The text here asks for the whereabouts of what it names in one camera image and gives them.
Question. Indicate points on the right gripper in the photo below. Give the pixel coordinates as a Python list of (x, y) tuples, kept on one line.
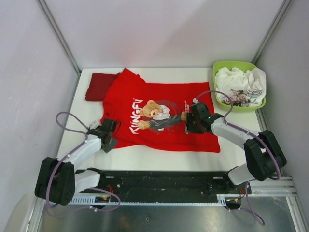
[(189, 128)]

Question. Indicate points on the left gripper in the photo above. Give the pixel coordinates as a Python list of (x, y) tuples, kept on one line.
[(113, 144)]

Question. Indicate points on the bright red kungfu t-shirt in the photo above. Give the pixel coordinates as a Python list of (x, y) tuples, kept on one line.
[(152, 114)]

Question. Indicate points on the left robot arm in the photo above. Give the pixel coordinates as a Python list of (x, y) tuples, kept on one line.
[(58, 180)]

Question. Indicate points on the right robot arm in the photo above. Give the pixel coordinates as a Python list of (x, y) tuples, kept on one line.
[(264, 156)]

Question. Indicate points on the folded dark red shirt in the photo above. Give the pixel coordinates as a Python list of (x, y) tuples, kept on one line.
[(99, 86)]

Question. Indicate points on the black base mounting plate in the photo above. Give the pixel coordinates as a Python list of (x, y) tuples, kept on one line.
[(166, 185)]

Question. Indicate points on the white printed t-shirt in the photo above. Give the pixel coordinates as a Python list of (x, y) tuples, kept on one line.
[(244, 89)]

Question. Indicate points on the green plastic basket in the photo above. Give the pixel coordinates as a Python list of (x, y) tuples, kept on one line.
[(242, 65)]

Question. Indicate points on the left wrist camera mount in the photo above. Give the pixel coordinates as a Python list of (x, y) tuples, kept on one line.
[(94, 124)]

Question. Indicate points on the white cable duct rail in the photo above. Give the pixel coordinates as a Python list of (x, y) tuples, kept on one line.
[(103, 199)]

